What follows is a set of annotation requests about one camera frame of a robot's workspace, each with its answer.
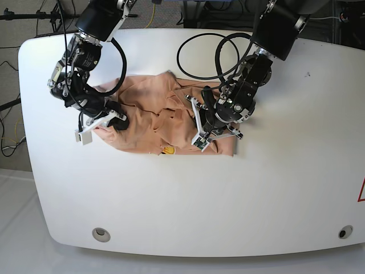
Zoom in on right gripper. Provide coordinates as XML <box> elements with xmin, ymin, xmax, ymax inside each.
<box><xmin>50</xmin><ymin>75</ymin><xmax>129</xmax><ymax>131</ymax></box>

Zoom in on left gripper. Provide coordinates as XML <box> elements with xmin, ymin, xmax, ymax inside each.
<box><xmin>201</xmin><ymin>88</ymin><xmax>257</xmax><ymax>123</ymax></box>

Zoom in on peach T-shirt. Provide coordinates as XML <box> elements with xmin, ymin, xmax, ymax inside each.
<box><xmin>94</xmin><ymin>71</ymin><xmax>236</xmax><ymax>156</ymax></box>

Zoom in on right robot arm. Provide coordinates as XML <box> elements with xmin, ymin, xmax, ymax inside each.
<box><xmin>48</xmin><ymin>1</ymin><xmax>135</xmax><ymax>131</ymax></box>

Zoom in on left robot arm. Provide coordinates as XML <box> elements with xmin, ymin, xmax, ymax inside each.
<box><xmin>202</xmin><ymin>1</ymin><xmax>323</xmax><ymax>136</ymax></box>

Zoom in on left table grommet hole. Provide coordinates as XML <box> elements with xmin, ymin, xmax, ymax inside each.
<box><xmin>92</xmin><ymin>228</ymin><xmax>111</xmax><ymax>243</ymax></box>

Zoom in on table grommet hole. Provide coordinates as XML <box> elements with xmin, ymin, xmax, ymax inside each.
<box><xmin>338</xmin><ymin>225</ymin><xmax>354</xmax><ymax>239</ymax></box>
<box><xmin>92</xmin><ymin>228</ymin><xmax>111</xmax><ymax>243</ymax></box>

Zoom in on black tripod stand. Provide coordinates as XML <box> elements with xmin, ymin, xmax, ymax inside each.
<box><xmin>1</xmin><ymin>1</ymin><xmax>80</xmax><ymax>33</ymax></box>

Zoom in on right table grommet hole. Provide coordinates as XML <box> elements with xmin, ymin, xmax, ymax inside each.
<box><xmin>338</xmin><ymin>225</ymin><xmax>354</xmax><ymax>239</ymax></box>

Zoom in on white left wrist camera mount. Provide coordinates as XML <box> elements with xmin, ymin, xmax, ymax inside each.
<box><xmin>185</xmin><ymin>95</ymin><xmax>243</xmax><ymax>152</ymax></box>

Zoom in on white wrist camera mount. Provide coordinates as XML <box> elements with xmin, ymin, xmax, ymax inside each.
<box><xmin>185</xmin><ymin>95</ymin><xmax>243</xmax><ymax>152</ymax></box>
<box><xmin>75</xmin><ymin>110</ymin><xmax>127</xmax><ymax>146</ymax></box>

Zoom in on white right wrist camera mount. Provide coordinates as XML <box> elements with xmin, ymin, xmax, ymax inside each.
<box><xmin>75</xmin><ymin>110</ymin><xmax>127</xmax><ymax>146</ymax></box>

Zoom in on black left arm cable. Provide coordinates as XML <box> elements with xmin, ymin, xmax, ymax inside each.
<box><xmin>176</xmin><ymin>33</ymin><xmax>254</xmax><ymax>86</ymax></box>

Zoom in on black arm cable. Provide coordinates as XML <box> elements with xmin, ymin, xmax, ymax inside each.
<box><xmin>91</xmin><ymin>37</ymin><xmax>128</xmax><ymax>98</ymax></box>
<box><xmin>176</xmin><ymin>33</ymin><xmax>254</xmax><ymax>86</ymax></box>

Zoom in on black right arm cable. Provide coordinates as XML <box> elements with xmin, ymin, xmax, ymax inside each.
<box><xmin>91</xmin><ymin>37</ymin><xmax>128</xmax><ymax>98</ymax></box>

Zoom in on yellow floor cable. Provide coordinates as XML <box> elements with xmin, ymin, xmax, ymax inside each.
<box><xmin>145</xmin><ymin>0</ymin><xmax>160</xmax><ymax>29</ymax></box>

